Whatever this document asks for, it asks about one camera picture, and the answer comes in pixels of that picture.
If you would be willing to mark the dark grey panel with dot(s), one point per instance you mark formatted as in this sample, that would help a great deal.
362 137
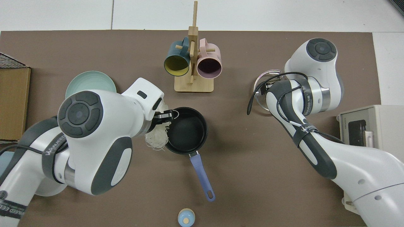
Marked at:
397 4

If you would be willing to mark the wooden cup stand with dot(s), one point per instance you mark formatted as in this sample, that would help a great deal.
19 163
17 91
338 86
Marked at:
194 85

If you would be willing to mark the pale toaster oven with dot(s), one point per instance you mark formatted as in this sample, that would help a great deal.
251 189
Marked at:
382 126

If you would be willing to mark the brown table cloth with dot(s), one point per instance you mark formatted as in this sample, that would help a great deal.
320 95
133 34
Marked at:
252 173

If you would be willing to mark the white vermicelli bundle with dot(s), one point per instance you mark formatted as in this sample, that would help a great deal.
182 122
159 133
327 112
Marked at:
156 140

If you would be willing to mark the pink cup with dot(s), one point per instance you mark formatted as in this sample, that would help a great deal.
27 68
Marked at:
213 53

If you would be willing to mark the pale green plate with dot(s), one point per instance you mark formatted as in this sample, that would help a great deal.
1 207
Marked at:
91 82

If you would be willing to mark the dark teal cup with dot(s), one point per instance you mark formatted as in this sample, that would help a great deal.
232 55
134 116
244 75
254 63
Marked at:
172 50

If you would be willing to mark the glass lid with blue knob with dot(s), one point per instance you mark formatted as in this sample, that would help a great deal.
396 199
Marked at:
266 76

